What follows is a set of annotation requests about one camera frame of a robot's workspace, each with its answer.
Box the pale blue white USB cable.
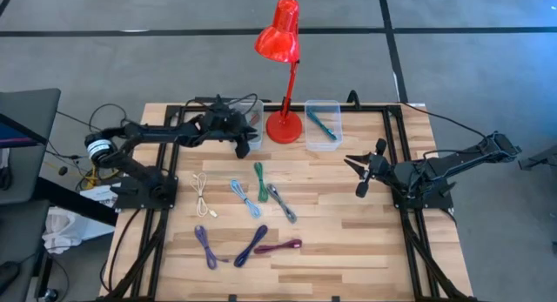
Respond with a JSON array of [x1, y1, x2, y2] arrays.
[[306, 110, 339, 142]]

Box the light blue USB cable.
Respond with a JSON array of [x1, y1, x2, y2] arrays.
[[229, 178, 263, 220]]

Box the red desk lamp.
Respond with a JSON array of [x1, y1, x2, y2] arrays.
[[254, 0, 305, 144]]

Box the dark navy USB cable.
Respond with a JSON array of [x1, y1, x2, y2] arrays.
[[232, 224, 269, 268]]

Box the yellow floor cable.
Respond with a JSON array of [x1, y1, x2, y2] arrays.
[[43, 160, 121, 191]]

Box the purple USB cable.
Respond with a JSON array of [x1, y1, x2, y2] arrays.
[[193, 225, 231, 271]]

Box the green USB cable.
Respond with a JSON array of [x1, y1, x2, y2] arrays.
[[253, 161, 270, 204]]

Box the black stand leg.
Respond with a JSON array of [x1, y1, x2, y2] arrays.
[[517, 144, 557, 171]]

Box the white plastic bag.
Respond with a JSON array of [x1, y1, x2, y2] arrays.
[[42, 205, 117, 255]]

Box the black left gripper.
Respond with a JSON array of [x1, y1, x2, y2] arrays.
[[198, 104, 259, 161]]

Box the cream USB cable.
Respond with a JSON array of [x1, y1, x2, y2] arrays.
[[191, 171, 218, 219]]

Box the black aluminium table frame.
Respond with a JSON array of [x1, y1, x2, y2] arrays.
[[97, 102, 480, 302]]

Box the grey USB cable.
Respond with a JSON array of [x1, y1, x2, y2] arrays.
[[265, 183, 299, 225]]

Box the clear plastic bin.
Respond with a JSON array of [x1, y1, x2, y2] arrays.
[[304, 99, 344, 152]]

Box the grey plastic bin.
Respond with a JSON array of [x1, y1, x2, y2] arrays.
[[225, 98, 265, 151]]

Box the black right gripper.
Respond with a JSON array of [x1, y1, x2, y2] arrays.
[[343, 138, 402, 199]]

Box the white paper sheet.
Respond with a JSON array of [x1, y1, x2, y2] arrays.
[[79, 184, 119, 209]]

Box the black support beam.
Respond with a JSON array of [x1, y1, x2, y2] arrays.
[[34, 179, 119, 227]]

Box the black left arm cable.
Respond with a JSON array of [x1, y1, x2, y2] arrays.
[[185, 92, 260, 117]]

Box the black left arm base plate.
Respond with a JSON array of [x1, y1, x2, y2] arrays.
[[113, 175, 179, 211]]

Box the black floor cables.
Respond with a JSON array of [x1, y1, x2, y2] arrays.
[[45, 103, 138, 177]]

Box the dark grey side table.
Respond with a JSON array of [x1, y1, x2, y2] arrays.
[[0, 88, 62, 206], [0, 200, 51, 302]]

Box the black power cable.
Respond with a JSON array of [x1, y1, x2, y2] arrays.
[[98, 208, 144, 294]]

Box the maroon USB cable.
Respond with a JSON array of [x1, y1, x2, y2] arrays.
[[253, 238, 304, 255]]

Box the open laptop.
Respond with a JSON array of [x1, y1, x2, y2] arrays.
[[0, 113, 48, 149]]

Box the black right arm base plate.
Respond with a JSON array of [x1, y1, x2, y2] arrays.
[[389, 174, 454, 211]]

